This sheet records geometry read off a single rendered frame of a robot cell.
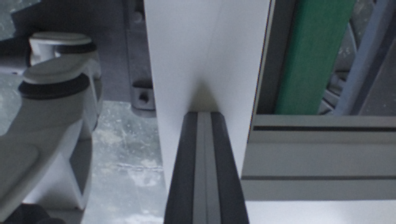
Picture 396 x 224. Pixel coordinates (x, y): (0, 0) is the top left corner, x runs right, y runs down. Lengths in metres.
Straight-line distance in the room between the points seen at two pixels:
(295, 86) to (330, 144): 0.06
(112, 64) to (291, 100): 0.86
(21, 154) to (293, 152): 0.28
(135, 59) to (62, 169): 0.64
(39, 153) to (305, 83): 0.29
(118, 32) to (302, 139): 0.83
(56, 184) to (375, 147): 0.39
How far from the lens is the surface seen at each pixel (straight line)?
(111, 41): 0.94
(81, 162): 0.45
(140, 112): 0.99
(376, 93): 0.63
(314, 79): 0.18
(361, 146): 0.22
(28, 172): 0.28
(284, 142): 0.18
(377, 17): 0.60
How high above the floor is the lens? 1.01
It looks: 59 degrees down
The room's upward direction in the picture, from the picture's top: 178 degrees counter-clockwise
